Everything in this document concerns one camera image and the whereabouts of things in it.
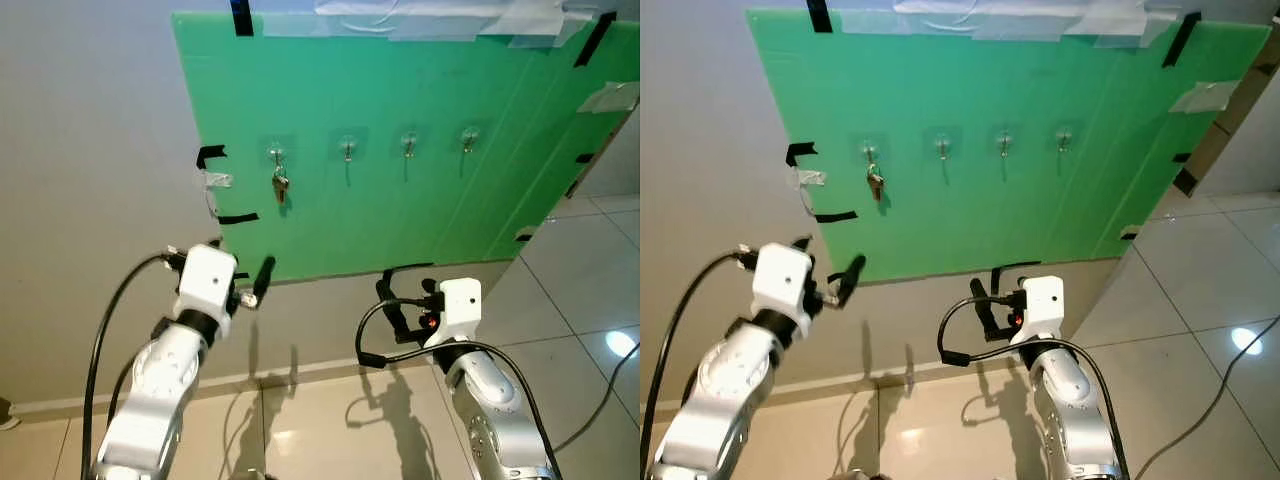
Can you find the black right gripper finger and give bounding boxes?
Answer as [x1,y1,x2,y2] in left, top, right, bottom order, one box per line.
[968,278,1006,341]
[375,272,415,346]

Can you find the short clear tape piece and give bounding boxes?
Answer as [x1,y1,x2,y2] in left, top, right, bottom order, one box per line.
[1168,80,1241,114]
[578,82,641,114]

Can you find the wide clear tape strip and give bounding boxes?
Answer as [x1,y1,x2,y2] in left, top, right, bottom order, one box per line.
[258,0,596,49]
[835,0,1171,49]

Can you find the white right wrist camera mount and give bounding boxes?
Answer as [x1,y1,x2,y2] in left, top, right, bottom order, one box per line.
[438,277,484,341]
[1020,275,1066,346]

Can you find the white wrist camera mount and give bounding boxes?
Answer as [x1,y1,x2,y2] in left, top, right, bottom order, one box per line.
[750,243,816,319]
[1020,275,1066,346]
[438,277,484,341]
[176,243,239,319]

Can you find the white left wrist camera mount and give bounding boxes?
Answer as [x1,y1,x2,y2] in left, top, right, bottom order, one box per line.
[176,243,239,319]
[750,243,816,319]

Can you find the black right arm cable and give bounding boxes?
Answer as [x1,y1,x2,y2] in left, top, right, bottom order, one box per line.
[353,295,553,480]
[936,293,1133,480]

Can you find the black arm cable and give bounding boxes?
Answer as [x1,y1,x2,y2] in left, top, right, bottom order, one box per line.
[353,295,553,480]
[640,245,759,471]
[80,248,189,480]
[936,293,1133,480]

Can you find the green wall board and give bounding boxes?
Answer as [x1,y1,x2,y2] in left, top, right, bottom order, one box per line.
[746,8,1273,286]
[170,8,641,286]

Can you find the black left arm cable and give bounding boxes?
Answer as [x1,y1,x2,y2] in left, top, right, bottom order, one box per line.
[80,248,189,480]
[640,245,759,471]

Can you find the thin black floor cable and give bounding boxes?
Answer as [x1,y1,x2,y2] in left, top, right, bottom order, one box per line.
[1132,315,1280,480]
[552,335,641,453]

